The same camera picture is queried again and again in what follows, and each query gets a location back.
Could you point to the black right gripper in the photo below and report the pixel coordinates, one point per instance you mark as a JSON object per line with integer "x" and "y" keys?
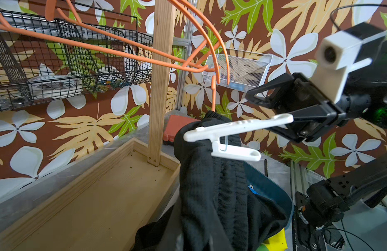
{"x": 314, "y": 115}

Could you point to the orange hanger of black shorts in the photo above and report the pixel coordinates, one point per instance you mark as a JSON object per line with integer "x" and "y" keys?
{"x": 213, "y": 88}

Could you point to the black shorts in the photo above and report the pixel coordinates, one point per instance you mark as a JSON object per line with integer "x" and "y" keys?
{"x": 216, "y": 210}

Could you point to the orange hanger of green shorts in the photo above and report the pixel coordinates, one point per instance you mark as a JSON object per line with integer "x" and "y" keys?
{"x": 165, "y": 9}

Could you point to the orange hanger of rainbow shorts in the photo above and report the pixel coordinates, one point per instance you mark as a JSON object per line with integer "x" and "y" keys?
{"x": 187, "y": 65}

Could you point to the rainbow striped shorts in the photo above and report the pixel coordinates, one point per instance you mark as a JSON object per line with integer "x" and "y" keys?
{"x": 275, "y": 243}

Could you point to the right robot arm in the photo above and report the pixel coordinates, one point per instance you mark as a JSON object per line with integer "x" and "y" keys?
{"x": 364, "y": 96}

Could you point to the white mesh basket right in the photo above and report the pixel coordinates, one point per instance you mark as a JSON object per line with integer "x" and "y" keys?
{"x": 244, "y": 74}

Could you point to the black rod on table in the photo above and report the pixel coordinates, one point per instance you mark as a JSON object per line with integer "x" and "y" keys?
{"x": 265, "y": 167}

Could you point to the dark teal tray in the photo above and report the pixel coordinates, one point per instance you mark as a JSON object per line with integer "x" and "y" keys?
{"x": 274, "y": 187}

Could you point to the red plastic tool case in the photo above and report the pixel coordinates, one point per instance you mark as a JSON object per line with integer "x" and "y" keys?
{"x": 174, "y": 124}

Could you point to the wooden clothes rack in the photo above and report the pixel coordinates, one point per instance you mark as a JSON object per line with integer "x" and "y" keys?
{"x": 83, "y": 179}

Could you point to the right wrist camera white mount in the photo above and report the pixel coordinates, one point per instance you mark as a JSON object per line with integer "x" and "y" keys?
{"x": 342, "y": 53}

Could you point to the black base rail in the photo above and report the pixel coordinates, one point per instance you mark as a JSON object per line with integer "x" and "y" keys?
{"x": 326, "y": 202}

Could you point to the black wire basket back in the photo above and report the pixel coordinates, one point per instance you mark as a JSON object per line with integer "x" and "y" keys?
{"x": 34, "y": 71}

